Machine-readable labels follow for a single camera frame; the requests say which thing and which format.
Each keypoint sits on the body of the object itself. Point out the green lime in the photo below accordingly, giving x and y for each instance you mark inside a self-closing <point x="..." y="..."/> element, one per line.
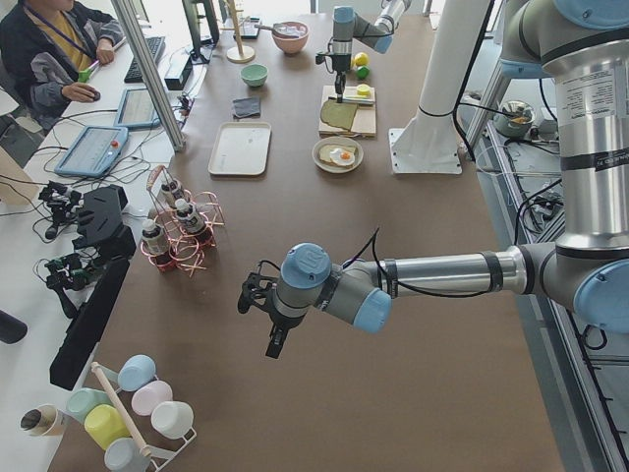
<point x="362" y="72"/>

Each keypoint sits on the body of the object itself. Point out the whole lemon upper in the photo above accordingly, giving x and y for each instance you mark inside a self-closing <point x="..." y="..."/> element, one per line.
<point x="361" y="59"/>

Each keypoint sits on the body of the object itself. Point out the grey folded cloth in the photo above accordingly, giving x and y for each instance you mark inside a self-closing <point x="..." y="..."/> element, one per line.
<point x="246" y="107"/>

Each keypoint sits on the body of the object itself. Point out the seated person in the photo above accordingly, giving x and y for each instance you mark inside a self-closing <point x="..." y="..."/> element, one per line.
<point x="45" y="45"/>

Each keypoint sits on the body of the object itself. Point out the tea bottle white cap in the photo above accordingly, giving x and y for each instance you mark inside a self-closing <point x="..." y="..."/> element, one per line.
<point x="191" y="222"/>

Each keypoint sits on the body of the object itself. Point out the cream rabbit serving tray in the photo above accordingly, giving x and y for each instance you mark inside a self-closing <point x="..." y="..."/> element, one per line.
<point x="240" y="149"/>

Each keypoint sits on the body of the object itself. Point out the bread slice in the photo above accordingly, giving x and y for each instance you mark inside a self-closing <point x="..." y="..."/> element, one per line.
<point x="338" y="114"/>
<point x="323" y="153"/>

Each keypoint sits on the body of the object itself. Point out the pink ice bowl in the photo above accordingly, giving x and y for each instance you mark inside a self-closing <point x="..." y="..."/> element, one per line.
<point x="295" y="44"/>

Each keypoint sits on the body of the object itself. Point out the copper wire bottle rack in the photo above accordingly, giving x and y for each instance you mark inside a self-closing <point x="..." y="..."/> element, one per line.
<point x="186" y="251"/>

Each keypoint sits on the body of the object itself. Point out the wooden mug tree stand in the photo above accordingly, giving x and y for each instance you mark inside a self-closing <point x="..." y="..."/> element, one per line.
<point x="240" y="53"/>

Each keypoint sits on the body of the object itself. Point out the metal ice scoop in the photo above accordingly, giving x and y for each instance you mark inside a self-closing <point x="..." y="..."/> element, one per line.
<point x="280" y="29"/>

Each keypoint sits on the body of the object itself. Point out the mint green bowl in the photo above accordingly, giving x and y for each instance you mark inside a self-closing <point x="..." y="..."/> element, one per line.
<point x="254" y="75"/>

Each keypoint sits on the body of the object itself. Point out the blue teach pendant far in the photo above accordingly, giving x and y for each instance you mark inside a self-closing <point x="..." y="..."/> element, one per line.
<point x="136" y="110"/>

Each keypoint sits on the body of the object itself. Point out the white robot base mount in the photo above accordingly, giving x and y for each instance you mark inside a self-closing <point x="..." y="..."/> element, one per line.
<point x="429" y="142"/>

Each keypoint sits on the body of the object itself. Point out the tea bottle left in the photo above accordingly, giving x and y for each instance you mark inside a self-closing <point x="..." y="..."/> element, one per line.
<point x="156" y="242"/>

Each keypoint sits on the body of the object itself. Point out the white round plate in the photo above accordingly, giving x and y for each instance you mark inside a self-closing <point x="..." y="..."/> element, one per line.
<point x="337" y="141"/>

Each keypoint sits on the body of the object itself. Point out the bamboo cutting board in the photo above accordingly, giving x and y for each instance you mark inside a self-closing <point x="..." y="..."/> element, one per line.
<point x="365" y="120"/>

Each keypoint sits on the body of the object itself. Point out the tea bottle right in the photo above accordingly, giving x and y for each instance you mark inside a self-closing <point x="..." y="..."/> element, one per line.
<point x="170" y="190"/>

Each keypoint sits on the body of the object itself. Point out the blue teach pendant near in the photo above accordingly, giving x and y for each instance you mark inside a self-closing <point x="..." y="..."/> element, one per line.
<point x="93" y="152"/>

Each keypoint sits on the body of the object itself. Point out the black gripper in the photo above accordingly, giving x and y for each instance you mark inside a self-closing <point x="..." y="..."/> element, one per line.
<point x="284" y="323"/>
<point x="341" y="62"/>

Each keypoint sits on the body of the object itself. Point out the white cup rack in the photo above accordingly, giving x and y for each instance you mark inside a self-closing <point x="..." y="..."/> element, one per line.
<point x="133" y="417"/>

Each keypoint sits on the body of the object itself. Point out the blue teach pendant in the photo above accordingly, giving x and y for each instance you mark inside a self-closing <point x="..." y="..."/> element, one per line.
<point x="136" y="110"/>
<point x="93" y="152"/>

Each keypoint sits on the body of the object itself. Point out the half lemon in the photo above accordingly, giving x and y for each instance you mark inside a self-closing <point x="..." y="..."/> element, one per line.
<point x="363" y="90"/>

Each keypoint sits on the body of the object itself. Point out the fried egg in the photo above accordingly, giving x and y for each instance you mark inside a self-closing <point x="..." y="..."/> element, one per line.
<point x="342" y="157"/>

